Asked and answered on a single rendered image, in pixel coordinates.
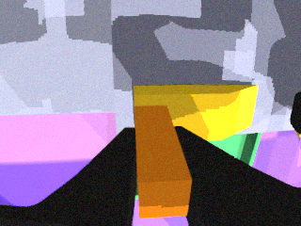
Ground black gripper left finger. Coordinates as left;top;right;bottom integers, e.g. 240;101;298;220
0;127;136;226

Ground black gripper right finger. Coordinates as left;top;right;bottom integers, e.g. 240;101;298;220
174;125;301;226

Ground green tray floor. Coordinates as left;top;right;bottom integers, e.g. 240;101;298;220
208;133;247;159

